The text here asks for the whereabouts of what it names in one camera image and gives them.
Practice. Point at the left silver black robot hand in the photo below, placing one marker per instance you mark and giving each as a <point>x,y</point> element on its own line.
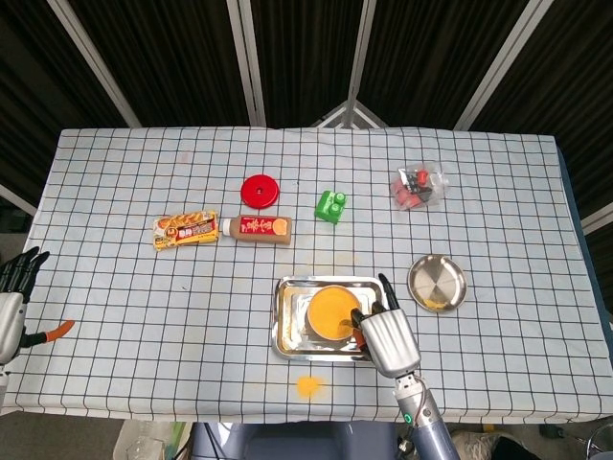
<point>9,326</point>

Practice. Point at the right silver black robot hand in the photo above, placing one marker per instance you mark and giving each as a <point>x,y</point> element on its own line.
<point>390,342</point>

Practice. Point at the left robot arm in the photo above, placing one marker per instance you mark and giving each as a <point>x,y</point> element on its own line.
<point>2,376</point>

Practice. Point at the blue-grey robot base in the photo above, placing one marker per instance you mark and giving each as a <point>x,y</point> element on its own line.
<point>297,443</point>

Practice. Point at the round steel plate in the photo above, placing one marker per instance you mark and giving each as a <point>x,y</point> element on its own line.
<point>436,282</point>

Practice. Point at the bowl of orange powder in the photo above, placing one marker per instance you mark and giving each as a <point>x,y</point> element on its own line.
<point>311,333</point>

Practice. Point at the orange powder pile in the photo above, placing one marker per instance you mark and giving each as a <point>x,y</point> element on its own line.
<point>309,385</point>

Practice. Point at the red round lid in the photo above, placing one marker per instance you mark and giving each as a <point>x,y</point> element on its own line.
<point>265,196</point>

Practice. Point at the rectangular steel tray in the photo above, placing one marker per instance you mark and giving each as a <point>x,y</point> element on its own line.
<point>287,335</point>

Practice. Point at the white checkered tablecloth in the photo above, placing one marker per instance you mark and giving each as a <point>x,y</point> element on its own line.
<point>143,311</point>

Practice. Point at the grey sneaker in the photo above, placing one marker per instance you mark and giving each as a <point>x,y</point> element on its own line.
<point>479,445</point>

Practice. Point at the green toy block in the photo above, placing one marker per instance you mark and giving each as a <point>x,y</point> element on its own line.
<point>328,213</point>

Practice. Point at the clear bag of red items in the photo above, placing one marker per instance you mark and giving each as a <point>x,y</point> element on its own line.
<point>416,189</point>

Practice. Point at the brown bottle with red label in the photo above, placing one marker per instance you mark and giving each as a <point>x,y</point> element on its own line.
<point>258,230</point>

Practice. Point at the clear plastic container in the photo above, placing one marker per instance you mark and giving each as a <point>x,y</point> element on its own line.
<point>143,443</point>

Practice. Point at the yellow snack packet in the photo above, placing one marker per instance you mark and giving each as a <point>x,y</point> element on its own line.
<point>184,232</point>

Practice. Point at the black folding screen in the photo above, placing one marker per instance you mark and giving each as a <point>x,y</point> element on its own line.
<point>182,57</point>

